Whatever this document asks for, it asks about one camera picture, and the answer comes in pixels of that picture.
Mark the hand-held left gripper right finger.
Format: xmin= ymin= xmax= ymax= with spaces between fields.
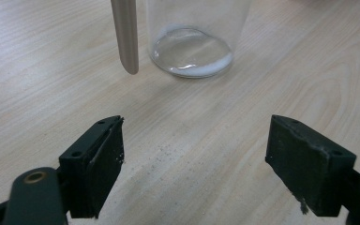
xmin=264 ymin=113 xmax=357 ymax=218

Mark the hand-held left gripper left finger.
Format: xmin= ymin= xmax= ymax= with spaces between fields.
xmin=58 ymin=114 xmax=126 ymax=219

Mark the beige stick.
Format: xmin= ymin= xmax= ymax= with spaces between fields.
xmin=110 ymin=0 xmax=140 ymax=76

